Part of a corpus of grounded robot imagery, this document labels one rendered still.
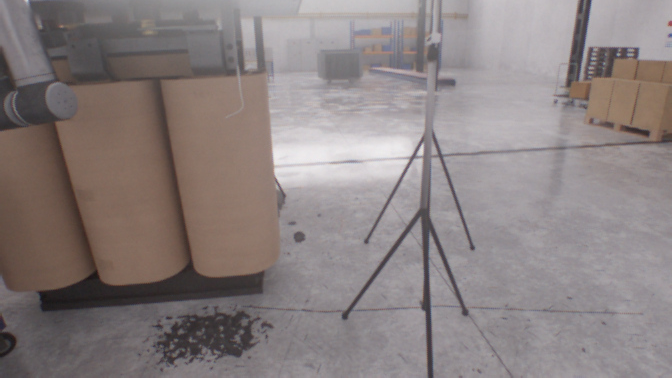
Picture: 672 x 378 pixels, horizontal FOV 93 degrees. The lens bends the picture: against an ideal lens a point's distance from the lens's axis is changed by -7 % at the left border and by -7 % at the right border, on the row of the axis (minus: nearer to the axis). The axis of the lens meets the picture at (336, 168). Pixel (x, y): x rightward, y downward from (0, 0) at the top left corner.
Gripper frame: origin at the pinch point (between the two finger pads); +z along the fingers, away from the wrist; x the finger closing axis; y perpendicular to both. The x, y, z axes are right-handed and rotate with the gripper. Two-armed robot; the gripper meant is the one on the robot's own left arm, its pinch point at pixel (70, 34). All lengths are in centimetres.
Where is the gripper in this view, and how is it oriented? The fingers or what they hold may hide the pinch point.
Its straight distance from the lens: 155.4
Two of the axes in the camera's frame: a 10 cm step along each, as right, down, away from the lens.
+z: 1.9, -5.1, 8.4
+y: -0.6, -8.6, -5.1
